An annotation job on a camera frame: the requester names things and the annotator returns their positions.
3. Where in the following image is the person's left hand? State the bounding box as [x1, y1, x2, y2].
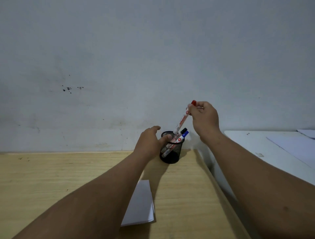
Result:
[133, 126, 172, 161]

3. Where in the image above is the person's right hand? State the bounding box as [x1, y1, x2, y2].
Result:
[186, 101, 221, 145]

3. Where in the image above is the red capped white marker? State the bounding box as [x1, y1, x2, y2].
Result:
[173, 100, 197, 135]

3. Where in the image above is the black mesh pen holder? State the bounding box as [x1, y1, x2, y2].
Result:
[159, 131, 185, 164]

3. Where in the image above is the person's right forearm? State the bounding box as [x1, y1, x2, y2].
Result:
[200, 130, 315, 239]

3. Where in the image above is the person's left forearm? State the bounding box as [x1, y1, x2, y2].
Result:
[11, 151, 150, 239]

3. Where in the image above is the black capped white marker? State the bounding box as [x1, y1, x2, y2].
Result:
[161, 128, 188, 155]

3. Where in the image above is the blue capped white marker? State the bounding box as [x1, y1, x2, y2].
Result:
[161, 130, 189, 158]

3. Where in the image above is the white folded paper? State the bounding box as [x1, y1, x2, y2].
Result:
[121, 180, 155, 227]

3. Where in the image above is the white table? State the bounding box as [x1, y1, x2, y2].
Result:
[212, 130, 315, 205]

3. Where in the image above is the white paper sheet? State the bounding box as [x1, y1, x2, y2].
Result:
[266, 134, 315, 170]
[297, 129, 315, 139]

